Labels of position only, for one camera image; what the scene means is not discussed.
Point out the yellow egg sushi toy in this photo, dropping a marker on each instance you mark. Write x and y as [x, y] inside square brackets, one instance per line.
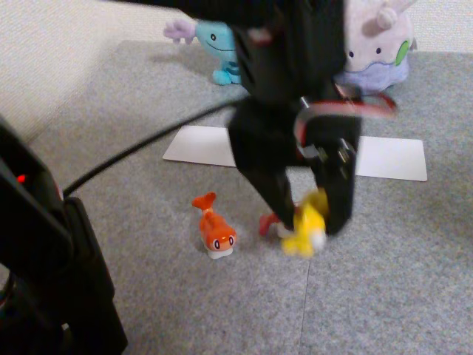
[306, 225]

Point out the orange shrimp sushi toy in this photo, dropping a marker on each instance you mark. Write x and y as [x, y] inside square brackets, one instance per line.
[214, 229]

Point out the pink tuna sushi toy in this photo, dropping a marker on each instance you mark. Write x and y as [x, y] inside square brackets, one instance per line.
[267, 222]

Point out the blue Wooper plush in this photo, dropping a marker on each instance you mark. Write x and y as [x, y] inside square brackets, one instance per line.
[214, 40]

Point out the lilac Goomy plush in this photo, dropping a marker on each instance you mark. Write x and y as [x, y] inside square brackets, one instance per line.
[377, 55]

